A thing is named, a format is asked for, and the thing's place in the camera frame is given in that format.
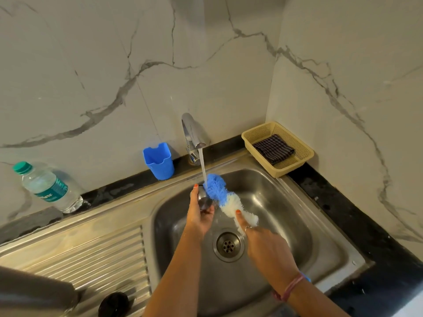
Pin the person's left hand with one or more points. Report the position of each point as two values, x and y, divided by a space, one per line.
198 221

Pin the person's right hand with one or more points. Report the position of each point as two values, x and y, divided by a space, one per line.
271 254

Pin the steel cup cap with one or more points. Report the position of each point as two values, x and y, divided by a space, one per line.
205 201

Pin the blue white bottle brush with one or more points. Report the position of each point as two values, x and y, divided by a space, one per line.
228 201

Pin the dark checked cloth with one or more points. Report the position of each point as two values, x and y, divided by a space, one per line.
273 150

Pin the black stopper lid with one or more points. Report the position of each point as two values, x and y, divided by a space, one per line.
114 305

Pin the stainless steel flask body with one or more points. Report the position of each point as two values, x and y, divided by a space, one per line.
33 293

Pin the person's left forearm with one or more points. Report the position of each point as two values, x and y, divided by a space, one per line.
175 280

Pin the clear plastic water bottle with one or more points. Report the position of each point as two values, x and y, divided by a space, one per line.
46 188

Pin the stainless steel sink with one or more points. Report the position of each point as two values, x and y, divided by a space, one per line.
314 221

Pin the blue plastic brush holder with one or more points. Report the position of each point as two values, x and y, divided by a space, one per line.
159 163

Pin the chrome faucet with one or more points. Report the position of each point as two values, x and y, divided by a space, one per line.
193 128

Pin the yellow plastic basket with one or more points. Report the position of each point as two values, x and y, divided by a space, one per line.
304 158

